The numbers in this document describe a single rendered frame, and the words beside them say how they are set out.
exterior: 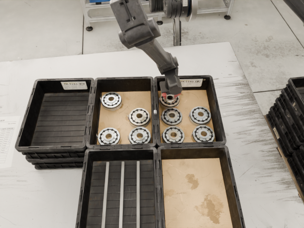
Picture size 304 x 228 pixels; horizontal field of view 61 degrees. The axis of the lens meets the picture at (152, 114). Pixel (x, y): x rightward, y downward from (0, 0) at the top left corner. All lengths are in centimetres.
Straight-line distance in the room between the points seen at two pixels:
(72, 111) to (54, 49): 176
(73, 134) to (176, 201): 57
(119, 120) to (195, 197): 51
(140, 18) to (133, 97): 69
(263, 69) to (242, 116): 141
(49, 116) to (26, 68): 56
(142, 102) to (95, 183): 48
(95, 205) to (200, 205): 43
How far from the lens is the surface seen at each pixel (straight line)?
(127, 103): 134
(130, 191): 112
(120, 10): 74
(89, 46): 298
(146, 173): 115
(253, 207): 132
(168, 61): 103
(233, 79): 169
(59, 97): 144
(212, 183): 116
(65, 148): 114
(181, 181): 114
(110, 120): 129
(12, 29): 353
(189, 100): 136
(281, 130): 213
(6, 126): 161
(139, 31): 74
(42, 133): 134
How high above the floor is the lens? 190
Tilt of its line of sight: 56 degrees down
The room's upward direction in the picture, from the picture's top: straight up
